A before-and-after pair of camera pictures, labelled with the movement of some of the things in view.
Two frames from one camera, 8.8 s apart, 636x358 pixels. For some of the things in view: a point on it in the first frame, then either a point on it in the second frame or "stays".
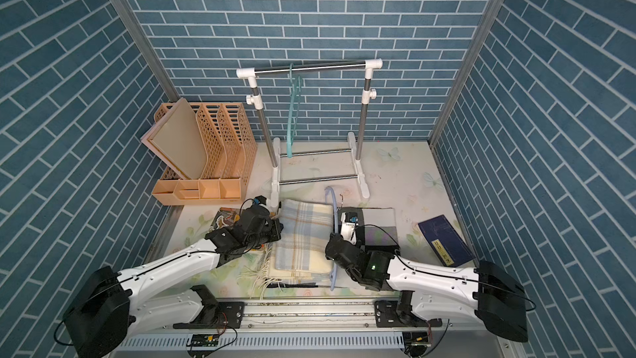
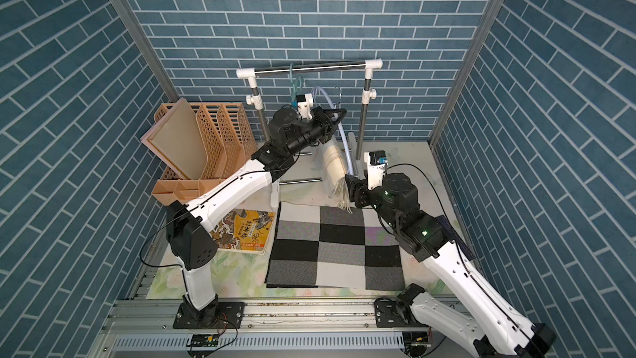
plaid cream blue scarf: x=302 y=252 → x=334 y=174
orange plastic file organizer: x=230 y=148 stays
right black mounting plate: x=397 y=313 stays
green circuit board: x=205 y=340 stays
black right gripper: x=331 y=239 → x=359 y=191
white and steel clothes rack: x=355 y=140 stays
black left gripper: x=276 y=232 → x=324 y=128
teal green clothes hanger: x=293 y=110 stays
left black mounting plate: x=217 y=315 stays
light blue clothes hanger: x=333 y=273 → x=339 y=124
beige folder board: x=176 y=135 stays
